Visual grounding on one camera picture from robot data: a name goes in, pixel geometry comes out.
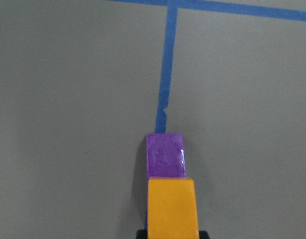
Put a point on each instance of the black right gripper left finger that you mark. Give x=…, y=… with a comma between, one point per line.
x=142, y=234

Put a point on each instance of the purple trapezoid block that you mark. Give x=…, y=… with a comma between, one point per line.
x=165, y=155

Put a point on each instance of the orange trapezoid block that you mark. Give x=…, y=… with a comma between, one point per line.
x=172, y=209

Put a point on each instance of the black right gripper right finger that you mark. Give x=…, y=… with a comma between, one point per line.
x=203, y=235

